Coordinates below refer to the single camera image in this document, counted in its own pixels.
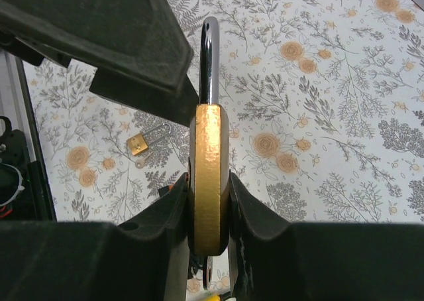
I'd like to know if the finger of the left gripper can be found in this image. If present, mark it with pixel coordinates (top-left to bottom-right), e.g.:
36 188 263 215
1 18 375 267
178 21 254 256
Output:
89 68 199 127
1 0 193 95

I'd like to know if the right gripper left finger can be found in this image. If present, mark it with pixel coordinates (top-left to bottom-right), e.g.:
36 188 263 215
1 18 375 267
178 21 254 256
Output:
1 175 189 300

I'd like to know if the floral table mat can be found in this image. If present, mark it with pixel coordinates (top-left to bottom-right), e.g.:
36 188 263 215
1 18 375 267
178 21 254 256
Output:
24 0 423 225

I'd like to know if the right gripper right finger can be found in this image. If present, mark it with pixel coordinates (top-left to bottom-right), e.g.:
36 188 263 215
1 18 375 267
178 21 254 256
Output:
228 175 423 300

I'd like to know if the large brass padlock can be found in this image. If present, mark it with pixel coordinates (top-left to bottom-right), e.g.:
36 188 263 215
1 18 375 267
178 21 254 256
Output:
189 17 230 256

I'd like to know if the large brass padlock key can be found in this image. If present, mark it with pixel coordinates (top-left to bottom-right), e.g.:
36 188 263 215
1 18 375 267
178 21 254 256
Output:
202 256 213 290

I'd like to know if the small brass padlock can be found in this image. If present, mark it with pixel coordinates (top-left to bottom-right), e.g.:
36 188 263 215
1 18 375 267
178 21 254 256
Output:
127 123 172 156

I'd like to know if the black base frame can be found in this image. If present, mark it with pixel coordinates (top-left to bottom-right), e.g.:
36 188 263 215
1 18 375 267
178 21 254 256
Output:
1 50 56 221

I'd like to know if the yellow padlock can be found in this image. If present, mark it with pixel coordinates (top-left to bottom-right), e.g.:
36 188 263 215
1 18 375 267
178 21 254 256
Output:
202 292 231 301

